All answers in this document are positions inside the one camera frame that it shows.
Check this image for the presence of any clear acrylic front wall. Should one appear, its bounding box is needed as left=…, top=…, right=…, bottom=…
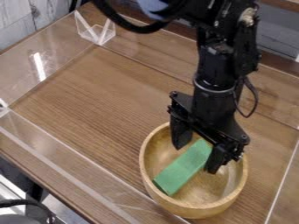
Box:
left=0, top=108, right=191, bottom=224

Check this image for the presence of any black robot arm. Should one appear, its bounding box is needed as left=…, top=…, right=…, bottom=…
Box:
left=137, top=0, right=261, bottom=173

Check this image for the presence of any brown wooden bowl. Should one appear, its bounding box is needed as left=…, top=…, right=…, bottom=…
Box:
left=139, top=123, right=249, bottom=219

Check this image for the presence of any black cable bottom left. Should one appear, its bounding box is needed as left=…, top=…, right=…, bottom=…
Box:
left=0, top=199, right=58, bottom=224

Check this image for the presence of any clear acrylic corner bracket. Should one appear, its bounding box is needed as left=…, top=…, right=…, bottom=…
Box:
left=74, top=11, right=117, bottom=46

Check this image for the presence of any green rectangular block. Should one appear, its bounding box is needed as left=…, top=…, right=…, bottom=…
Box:
left=153, top=139, right=213, bottom=196

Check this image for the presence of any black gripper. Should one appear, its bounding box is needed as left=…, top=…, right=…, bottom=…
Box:
left=169, top=81, right=250, bottom=174

